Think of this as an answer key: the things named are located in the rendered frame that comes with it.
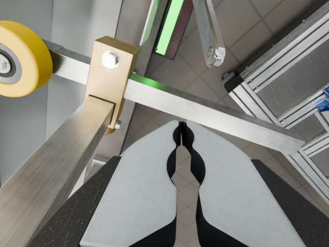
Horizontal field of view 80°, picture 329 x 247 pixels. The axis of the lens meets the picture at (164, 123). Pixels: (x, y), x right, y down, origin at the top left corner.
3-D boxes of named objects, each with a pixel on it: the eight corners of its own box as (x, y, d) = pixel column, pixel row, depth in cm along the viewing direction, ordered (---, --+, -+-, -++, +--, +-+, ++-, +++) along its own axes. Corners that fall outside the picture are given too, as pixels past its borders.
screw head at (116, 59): (121, 54, 24) (119, 56, 23) (117, 70, 25) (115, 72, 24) (104, 47, 24) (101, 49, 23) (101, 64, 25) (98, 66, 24)
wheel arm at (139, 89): (293, 128, 34) (308, 142, 30) (281, 143, 35) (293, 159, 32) (31, 32, 28) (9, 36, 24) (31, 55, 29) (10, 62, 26)
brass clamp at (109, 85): (143, 49, 29) (138, 56, 24) (121, 124, 35) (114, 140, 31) (101, 33, 28) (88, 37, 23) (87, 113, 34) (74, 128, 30)
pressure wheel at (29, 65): (53, 6, 28) (-12, 5, 18) (89, 58, 31) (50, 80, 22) (15, 35, 30) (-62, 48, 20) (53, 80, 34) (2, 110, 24)
